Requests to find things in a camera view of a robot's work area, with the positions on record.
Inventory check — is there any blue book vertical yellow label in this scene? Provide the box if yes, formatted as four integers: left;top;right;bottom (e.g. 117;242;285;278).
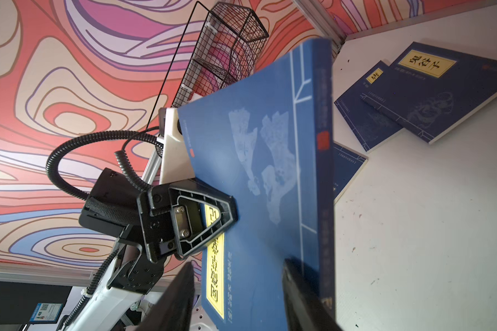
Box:
178;38;335;330

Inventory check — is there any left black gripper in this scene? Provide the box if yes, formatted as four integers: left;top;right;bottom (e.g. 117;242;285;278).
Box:
79;168;238;295

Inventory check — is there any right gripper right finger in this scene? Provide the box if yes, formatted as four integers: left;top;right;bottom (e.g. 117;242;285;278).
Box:
282;259;342;331

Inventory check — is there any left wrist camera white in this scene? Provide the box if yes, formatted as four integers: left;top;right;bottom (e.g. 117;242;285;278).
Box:
159;108;195;184

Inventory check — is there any navy book under stack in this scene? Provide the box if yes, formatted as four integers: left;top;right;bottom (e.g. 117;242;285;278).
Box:
334;61;403;153

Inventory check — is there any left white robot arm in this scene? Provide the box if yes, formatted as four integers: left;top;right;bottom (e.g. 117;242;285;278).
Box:
63;169;237;330

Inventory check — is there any navy book top yellow label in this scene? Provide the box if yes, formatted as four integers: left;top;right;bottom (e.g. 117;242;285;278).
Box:
361;42;497;144

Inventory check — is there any left black wire basket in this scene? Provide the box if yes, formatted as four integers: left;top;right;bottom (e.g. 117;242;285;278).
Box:
145;1;269;129

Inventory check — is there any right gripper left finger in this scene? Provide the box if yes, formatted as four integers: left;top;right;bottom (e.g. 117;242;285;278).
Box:
136;263;195;331

